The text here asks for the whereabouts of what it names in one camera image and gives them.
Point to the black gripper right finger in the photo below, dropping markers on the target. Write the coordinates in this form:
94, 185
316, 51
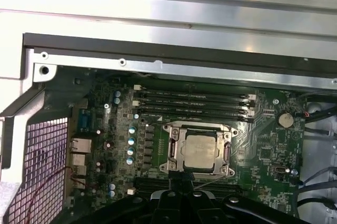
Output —
197, 208

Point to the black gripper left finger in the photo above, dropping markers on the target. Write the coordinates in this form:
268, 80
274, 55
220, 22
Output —
168, 208

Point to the metal locking lever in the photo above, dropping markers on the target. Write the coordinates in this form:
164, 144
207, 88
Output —
210, 183
155, 124

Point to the silver CPU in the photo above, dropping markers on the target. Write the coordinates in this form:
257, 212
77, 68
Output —
201, 153

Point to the metal socket cover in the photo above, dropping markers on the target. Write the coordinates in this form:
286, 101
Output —
179, 137

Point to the CPU socket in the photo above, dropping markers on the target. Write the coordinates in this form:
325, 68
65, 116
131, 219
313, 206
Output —
172, 167

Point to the black RAM slot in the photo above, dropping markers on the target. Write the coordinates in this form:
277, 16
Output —
194, 109
150, 188
194, 101
194, 93
194, 116

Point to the round silver capacitor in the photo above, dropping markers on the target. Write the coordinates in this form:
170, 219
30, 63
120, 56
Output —
117, 93
130, 152
111, 194
117, 100
129, 160
131, 141
131, 130
111, 186

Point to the green motherboard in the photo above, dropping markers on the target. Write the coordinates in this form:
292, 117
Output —
263, 181

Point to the internal USB port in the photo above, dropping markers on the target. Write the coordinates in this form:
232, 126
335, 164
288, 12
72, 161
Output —
279, 170

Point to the silver ethernet port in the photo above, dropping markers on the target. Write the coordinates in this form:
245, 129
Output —
80, 145

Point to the blue serial port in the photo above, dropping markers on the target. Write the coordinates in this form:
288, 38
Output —
85, 121

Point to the coin battery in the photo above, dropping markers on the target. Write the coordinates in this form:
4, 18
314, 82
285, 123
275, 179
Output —
286, 119

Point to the black open PC case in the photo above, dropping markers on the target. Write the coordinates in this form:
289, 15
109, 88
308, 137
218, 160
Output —
184, 71

